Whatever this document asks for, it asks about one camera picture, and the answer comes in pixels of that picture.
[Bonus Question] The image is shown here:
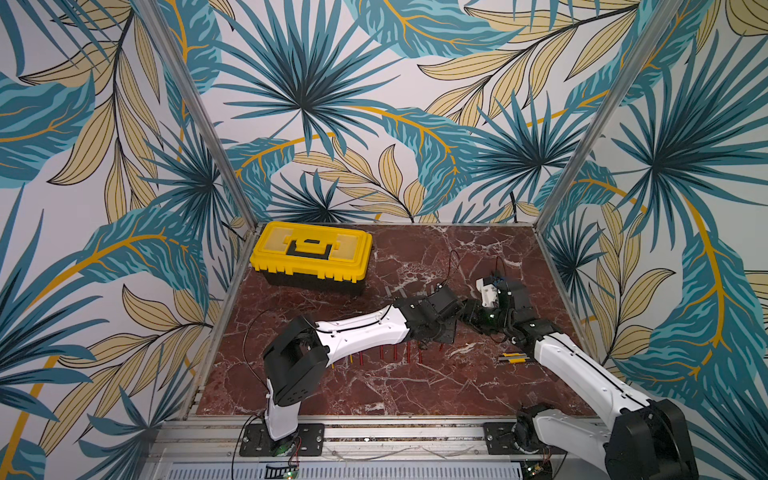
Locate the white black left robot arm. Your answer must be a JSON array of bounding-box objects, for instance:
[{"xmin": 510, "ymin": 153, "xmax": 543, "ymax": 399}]
[{"xmin": 263, "ymin": 286, "xmax": 464, "ymax": 442}]

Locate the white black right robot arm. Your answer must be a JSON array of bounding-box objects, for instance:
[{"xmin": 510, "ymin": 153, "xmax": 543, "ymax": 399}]
[{"xmin": 462, "ymin": 275, "xmax": 699, "ymax": 479}]

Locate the yellow black utility knife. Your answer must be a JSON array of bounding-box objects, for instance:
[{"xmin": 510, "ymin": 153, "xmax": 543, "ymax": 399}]
[{"xmin": 497, "ymin": 353, "xmax": 529, "ymax": 364}]

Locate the yellow black plastic toolbox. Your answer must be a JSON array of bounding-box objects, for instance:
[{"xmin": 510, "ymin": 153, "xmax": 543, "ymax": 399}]
[{"xmin": 250, "ymin": 221, "xmax": 373, "ymax": 296}]

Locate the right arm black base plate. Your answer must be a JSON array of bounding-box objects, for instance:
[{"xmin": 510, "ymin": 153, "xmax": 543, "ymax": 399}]
[{"xmin": 482, "ymin": 421, "xmax": 565, "ymax": 455}]

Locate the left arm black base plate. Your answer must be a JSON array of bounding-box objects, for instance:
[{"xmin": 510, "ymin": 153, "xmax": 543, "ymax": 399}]
[{"xmin": 238, "ymin": 423, "xmax": 325, "ymax": 457}]

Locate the aluminium front frame rail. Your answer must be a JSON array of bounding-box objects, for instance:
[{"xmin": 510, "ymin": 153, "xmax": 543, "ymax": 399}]
[{"xmin": 140, "ymin": 415, "xmax": 655, "ymax": 463}]

